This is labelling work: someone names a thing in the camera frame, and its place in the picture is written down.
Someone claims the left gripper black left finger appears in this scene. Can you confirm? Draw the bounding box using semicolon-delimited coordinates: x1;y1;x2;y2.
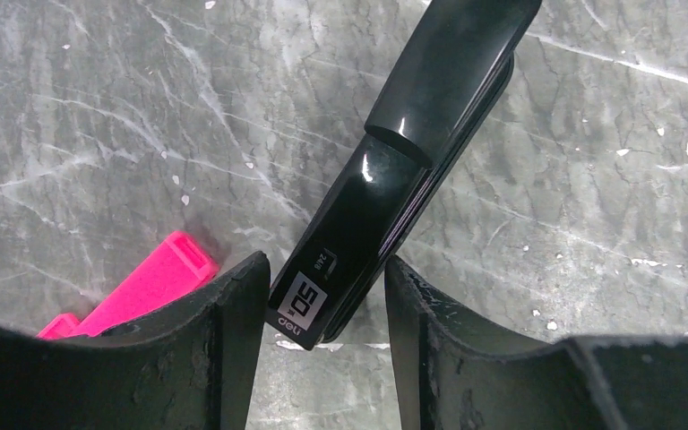
0;252;271;429

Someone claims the pink plastic staple remover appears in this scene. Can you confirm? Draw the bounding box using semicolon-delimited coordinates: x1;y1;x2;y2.
38;231;219;340

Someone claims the black stapler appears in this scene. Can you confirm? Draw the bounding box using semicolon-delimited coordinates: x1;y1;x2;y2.
266;0;540;350

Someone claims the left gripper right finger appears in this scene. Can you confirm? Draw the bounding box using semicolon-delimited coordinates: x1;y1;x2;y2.
384;257;688;429

